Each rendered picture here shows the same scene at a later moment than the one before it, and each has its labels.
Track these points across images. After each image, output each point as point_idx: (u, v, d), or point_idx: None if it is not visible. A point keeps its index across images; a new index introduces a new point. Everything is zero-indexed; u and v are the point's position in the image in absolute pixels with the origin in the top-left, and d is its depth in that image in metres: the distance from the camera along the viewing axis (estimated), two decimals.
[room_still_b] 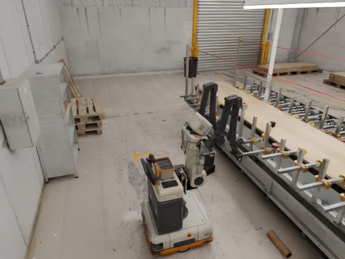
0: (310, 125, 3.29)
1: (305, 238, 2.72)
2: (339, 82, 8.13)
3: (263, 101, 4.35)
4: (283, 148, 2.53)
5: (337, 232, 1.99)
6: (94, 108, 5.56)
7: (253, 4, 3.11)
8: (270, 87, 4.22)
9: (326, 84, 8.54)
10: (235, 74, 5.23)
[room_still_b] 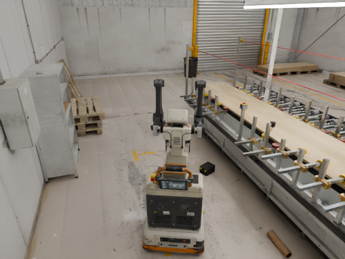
0: (310, 125, 3.29)
1: (305, 238, 2.72)
2: (339, 82, 8.13)
3: (263, 101, 4.35)
4: (283, 148, 2.53)
5: (337, 232, 1.99)
6: (94, 108, 5.56)
7: (253, 4, 3.11)
8: (270, 87, 4.22)
9: (326, 84, 8.54)
10: (235, 74, 5.23)
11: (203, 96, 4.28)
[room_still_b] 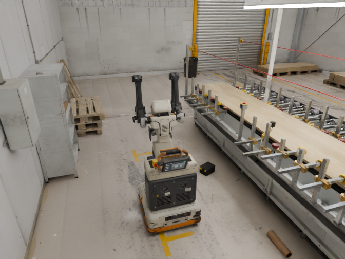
0: (310, 125, 3.29)
1: (305, 238, 2.72)
2: (339, 82, 8.13)
3: (263, 101, 4.35)
4: (283, 148, 2.53)
5: (337, 232, 1.99)
6: (94, 108, 5.56)
7: (253, 4, 3.11)
8: (270, 87, 4.22)
9: (326, 84, 8.54)
10: (235, 74, 5.23)
11: (203, 96, 4.28)
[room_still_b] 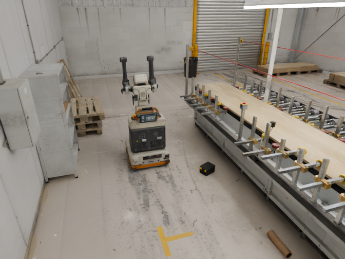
0: (310, 125, 3.29)
1: (305, 238, 2.72)
2: (339, 82, 8.13)
3: (263, 101, 4.35)
4: (283, 148, 2.53)
5: (337, 232, 1.99)
6: (94, 108, 5.56)
7: (253, 4, 3.11)
8: (270, 87, 4.22)
9: (326, 84, 8.54)
10: (235, 74, 5.23)
11: (203, 96, 4.28)
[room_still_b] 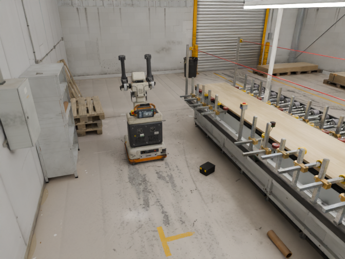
0: (310, 125, 3.29)
1: (305, 238, 2.72)
2: (339, 82, 8.13)
3: (263, 101, 4.35)
4: (283, 148, 2.53)
5: (337, 232, 1.99)
6: (94, 108, 5.56)
7: (253, 4, 3.11)
8: (270, 87, 4.22)
9: (326, 84, 8.54)
10: (235, 74, 5.23)
11: (203, 96, 4.28)
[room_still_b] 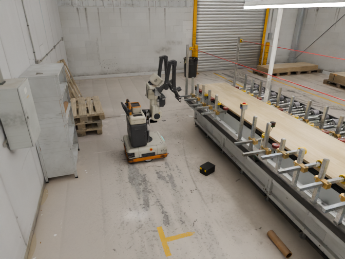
0: (310, 125, 3.29)
1: (305, 238, 2.72)
2: (339, 82, 8.13)
3: (263, 101, 4.35)
4: (283, 148, 2.53)
5: (337, 232, 1.99)
6: (94, 108, 5.56)
7: (253, 4, 3.11)
8: (270, 87, 4.22)
9: (326, 84, 8.54)
10: (235, 74, 5.23)
11: (203, 96, 4.28)
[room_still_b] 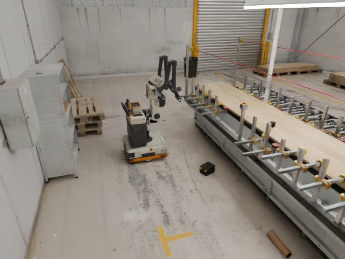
0: (310, 125, 3.29)
1: (305, 238, 2.72)
2: (339, 82, 8.13)
3: (263, 101, 4.35)
4: (283, 148, 2.53)
5: (337, 232, 1.99)
6: (94, 108, 5.56)
7: (253, 4, 3.11)
8: (270, 87, 4.22)
9: (326, 84, 8.54)
10: (235, 74, 5.23)
11: (203, 96, 4.28)
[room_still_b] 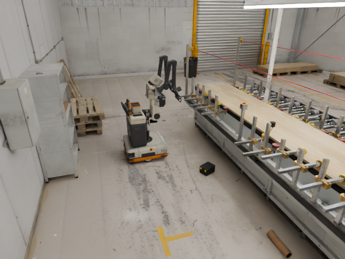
0: (310, 125, 3.29)
1: (305, 238, 2.72)
2: (339, 82, 8.13)
3: (263, 101, 4.35)
4: (283, 148, 2.53)
5: (337, 232, 1.99)
6: (94, 108, 5.56)
7: (253, 4, 3.11)
8: (270, 87, 4.22)
9: (326, 84, 8.54)
10: (235, 74, 5.23)
11: (203, 96, 4.28)
